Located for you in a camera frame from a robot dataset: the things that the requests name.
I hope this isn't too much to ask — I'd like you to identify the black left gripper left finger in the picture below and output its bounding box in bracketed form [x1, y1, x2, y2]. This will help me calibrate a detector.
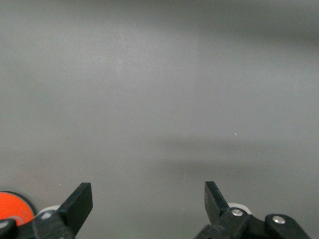
[0, 182, 94, 239]

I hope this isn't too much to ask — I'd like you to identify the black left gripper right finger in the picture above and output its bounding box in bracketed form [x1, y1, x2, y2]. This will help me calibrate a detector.
[193, 181, 311, 239]

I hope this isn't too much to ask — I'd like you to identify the orange soda can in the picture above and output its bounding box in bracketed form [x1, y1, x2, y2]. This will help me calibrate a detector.
[0, 191, 35, 226]

